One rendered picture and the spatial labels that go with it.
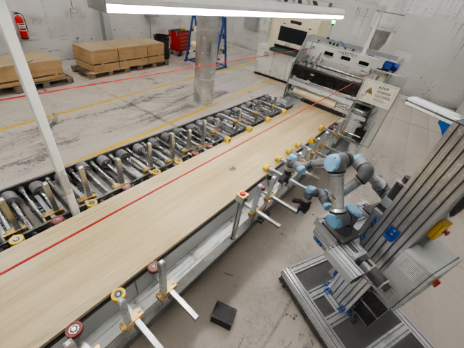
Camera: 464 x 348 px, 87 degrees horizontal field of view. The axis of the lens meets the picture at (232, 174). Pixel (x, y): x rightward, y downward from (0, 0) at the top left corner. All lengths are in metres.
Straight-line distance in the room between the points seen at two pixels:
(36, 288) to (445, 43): 10.90
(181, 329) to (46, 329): 1.17
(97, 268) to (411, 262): 2.01
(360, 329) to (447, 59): 9.31
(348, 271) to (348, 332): 0.80
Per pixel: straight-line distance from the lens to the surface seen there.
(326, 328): 2.62
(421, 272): 2.03
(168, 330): 2.59
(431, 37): 10.75
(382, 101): 4.37
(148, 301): 2.01
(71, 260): 1.96
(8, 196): 2.66
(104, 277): 1.83
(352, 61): 4.71
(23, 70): 1.72
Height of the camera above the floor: 2.44
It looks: 38 degrees down
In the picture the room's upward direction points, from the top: 10 degrees clockwise
